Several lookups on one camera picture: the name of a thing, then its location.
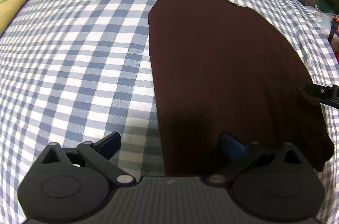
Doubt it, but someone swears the red fabric bag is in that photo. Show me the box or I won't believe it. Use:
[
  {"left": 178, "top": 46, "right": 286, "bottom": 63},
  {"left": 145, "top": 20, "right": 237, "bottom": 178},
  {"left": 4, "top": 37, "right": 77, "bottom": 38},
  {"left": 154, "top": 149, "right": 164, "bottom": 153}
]
[{"left": 328, "top": 15, "right": 339, "bottom": 60}]

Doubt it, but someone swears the maroon vintage league sweatshirt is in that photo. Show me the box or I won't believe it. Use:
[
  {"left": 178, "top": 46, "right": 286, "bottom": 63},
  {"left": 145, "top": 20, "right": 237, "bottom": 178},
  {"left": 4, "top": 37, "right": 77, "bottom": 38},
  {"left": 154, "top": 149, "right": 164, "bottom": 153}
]
[{"left": 148, "top": 0, "right": 334, "bottom": 176}]

